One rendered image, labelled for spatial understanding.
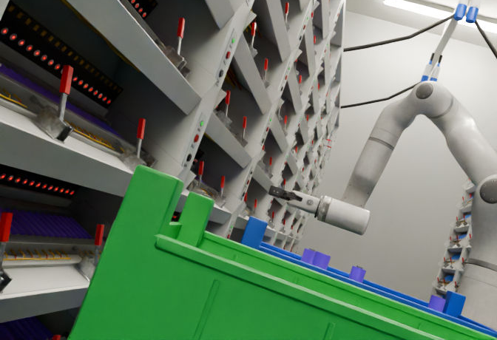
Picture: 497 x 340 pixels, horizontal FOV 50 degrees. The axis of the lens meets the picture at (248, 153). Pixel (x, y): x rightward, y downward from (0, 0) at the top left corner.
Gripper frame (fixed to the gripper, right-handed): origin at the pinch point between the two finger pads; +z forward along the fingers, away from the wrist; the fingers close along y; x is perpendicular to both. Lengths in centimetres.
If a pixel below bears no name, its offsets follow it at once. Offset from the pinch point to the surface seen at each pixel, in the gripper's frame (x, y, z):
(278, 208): 1, 135, 14
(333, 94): 97, 205, 12
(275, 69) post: 38.8, -5.0, 13.2
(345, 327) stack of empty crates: -15, -154, -26
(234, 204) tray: -8.7, -5.2, 10.7
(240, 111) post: 21.3, -5.0, 19.5
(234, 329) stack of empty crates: -17, -154, -22
